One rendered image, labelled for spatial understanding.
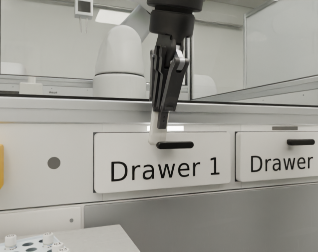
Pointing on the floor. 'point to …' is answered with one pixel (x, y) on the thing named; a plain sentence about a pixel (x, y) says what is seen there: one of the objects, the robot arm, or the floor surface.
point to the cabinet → (192, 219)
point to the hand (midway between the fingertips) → (159, 126)
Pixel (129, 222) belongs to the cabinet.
